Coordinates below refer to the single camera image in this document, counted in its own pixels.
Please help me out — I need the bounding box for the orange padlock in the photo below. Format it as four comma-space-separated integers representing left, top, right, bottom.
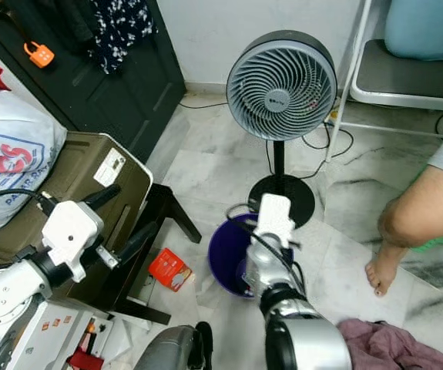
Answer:
23, 40, 56, 69

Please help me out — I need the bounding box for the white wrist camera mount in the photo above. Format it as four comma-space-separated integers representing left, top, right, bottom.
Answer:
42, 200, 104, 284
255, 193, 296, 249

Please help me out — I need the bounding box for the purple plastic bucket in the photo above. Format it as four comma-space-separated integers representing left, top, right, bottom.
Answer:
208, 214, 262, 300

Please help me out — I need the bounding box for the black wardrobe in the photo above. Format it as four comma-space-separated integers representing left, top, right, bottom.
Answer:
0, 0, 186, 164

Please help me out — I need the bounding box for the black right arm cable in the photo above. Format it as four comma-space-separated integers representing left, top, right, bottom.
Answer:
225, 204, 310, 298

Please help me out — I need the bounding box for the olive green suitcase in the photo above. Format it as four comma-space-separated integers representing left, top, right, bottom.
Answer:
0, 131, 155, 309

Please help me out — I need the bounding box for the small red packet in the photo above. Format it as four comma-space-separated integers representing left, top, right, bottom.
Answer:
147, 247, 193, 293

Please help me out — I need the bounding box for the light blue cushion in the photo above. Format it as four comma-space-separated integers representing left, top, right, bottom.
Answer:
384, 0, 443, 62

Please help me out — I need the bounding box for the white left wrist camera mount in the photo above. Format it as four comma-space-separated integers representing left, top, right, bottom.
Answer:
42, 200, 104, 284

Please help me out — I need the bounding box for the thin black floor cable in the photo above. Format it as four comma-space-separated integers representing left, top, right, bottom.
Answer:
179, 96, 228, 109

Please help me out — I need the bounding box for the white printed plastic bag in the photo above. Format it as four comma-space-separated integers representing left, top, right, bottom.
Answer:
0, 91, 68, 237

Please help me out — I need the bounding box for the small red box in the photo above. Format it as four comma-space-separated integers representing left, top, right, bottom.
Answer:
67, 347, 105, 370

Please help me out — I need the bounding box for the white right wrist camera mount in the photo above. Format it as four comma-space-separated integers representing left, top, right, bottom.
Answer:
255, 193, 296, 249

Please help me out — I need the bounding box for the person in grey shorts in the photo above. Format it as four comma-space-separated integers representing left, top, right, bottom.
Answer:
365, 112, 443, 299

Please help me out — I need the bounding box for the white open cardboard box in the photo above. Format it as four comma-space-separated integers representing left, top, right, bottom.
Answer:
13, 297, 131, 370

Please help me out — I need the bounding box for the grey robot left leg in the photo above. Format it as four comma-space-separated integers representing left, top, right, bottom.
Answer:
133, 322, 214, 370

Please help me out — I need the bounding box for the grey standing fan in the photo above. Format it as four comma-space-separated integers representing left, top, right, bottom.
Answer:
226, 29, 338, 229

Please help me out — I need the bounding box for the white metal chair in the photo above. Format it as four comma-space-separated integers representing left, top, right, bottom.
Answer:
324, 0, 443, 164

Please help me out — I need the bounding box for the dark floral garment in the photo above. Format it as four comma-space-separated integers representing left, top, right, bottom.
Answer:
86, 0, 159, 76

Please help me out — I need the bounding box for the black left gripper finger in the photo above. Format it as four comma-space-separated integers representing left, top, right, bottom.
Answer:
118, 222, 161, 263
81, 183, 122, 210

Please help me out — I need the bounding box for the black low table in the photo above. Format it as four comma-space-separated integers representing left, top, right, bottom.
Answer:
90, 183, 203, 326

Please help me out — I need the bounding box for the long black left arm cable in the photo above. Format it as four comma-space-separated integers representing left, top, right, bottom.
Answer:
0, 188, 59, 217

